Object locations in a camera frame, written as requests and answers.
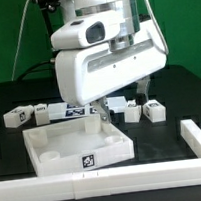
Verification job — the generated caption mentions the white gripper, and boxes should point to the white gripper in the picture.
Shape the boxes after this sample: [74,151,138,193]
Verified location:
[55,20,167,123]

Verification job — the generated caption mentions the white square tabletop part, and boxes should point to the white square tabletop part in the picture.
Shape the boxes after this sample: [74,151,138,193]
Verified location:
[22,115,135,177]

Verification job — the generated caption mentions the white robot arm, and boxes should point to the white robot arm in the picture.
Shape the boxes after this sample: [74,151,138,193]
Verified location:
[51,0,169,123]

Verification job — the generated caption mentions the white tag base sheet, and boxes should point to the white tag base sheet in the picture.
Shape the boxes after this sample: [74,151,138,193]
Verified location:
[48,96,127,121]

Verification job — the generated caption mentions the white front fence bar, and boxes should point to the white front fence bar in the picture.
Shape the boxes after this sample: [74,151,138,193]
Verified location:
[0,158,201,201]

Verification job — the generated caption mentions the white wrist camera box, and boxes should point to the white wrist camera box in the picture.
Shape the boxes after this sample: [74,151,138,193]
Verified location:
[51,10,123,50]

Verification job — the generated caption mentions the black cable bundle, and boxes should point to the black cable bundle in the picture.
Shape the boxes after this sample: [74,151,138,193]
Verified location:
[14,58,58,81]

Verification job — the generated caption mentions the white cable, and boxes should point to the white cable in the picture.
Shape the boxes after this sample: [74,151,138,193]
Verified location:
[2,0,42,82]

